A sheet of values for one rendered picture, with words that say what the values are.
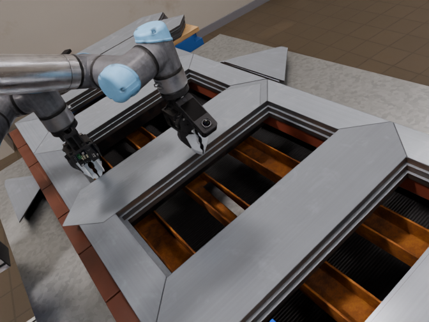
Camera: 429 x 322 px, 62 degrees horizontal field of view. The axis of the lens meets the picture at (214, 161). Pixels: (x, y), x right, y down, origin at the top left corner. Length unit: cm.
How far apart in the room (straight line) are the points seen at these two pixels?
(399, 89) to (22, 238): 137
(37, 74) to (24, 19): 275
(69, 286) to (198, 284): 52
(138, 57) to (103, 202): 44
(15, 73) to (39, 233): 76
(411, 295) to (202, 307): 36
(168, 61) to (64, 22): 278
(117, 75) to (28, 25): 281
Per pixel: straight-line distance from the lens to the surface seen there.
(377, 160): 89
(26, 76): 77
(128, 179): 105
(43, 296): 121
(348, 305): 89
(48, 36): 356
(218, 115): 113
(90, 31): 361
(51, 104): 94
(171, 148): 107
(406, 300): 70
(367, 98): 127
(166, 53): 81
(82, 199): 108
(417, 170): 90
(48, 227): 139
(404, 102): 125
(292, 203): 82
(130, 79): 74
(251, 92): 119
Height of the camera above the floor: 149
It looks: 40 degrees down
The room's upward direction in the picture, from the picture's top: 21 degrees counter-clockwise
